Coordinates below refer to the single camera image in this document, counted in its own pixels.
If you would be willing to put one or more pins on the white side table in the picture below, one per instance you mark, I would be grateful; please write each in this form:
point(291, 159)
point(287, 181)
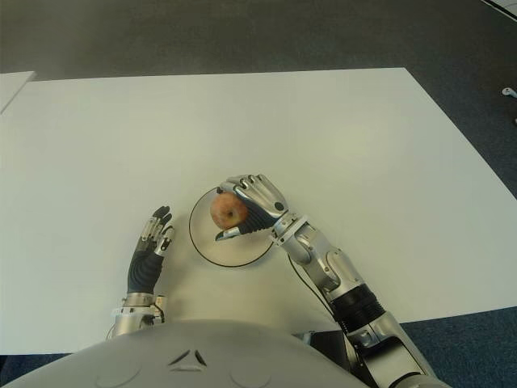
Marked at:
point(12, 89)

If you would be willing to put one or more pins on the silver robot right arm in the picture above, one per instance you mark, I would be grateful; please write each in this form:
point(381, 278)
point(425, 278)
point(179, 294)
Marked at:
point(335, 266)

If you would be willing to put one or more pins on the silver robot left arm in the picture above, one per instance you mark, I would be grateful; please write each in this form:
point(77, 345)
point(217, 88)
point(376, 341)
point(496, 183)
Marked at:
point(131, 319)

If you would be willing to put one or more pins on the red yellow apple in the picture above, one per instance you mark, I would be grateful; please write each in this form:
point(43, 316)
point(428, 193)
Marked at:
point(226, 210)

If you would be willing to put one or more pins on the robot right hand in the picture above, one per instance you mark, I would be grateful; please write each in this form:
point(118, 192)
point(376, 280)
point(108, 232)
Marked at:
point(266, 202)

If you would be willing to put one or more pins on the silver metal table frame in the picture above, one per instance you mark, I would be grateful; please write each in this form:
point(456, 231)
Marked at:
point(303, 335)

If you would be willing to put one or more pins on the grey robot torso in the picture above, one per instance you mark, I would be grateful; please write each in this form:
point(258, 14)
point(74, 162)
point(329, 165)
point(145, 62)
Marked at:
point(121, 363)

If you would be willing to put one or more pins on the white handheld controller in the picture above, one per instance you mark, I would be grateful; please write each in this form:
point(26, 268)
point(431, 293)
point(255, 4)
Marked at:
point(509, 91)

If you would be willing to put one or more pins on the white plate with black rim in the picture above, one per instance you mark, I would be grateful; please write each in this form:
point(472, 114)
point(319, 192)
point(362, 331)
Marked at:
point(226, 250)

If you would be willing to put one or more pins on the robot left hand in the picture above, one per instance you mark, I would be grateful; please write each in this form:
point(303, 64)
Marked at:
point(143, 271)

